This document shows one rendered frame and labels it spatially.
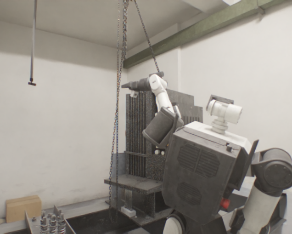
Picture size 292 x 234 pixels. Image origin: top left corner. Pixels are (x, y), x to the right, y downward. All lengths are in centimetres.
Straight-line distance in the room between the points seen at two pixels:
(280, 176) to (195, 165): 25
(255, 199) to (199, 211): 20
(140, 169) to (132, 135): 30
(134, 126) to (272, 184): 124
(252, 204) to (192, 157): 30
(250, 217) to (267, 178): 18
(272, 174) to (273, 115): 164
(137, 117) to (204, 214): 115
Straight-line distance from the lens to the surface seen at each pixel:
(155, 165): 161
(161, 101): 117
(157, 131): 82
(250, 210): 83
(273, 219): 237
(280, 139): 230
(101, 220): 187
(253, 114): 240
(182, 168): 66
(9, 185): 361
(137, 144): 173
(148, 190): 140
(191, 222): 86
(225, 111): 77
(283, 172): 71
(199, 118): 173
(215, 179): 64
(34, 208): 338
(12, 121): 351
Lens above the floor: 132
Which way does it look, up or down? 3 degrees up
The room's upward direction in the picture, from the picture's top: straight up
